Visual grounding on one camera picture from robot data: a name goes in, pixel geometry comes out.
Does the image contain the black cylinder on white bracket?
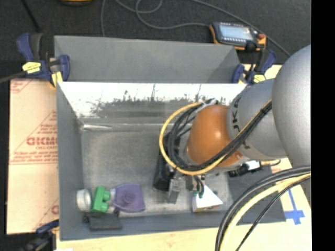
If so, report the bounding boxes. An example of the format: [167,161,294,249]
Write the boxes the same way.
[228,159,281,178]

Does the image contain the green toy brick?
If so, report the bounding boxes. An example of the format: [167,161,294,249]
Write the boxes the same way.
[90,186,112,214]

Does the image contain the black flat block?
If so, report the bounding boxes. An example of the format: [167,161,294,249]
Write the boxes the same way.
[83,213,123,232]

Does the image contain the purple clear plastic bottle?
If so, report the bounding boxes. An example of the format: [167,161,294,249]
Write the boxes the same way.
[109,182,146,214]

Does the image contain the grey metal bin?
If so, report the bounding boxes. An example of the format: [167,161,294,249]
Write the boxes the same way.
[53,35,286,241]

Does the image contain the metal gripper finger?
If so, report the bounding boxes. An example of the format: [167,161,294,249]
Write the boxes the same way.
[166,178,184,204]

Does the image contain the white triangular box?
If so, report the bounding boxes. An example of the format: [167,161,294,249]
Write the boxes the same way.
[191,184,224,213]

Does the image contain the silver round cap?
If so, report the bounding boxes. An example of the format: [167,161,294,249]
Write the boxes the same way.
[76,188,93,211]

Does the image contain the brown cardboard board red print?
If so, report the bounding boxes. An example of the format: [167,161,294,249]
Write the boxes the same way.
[5,78,60,235]

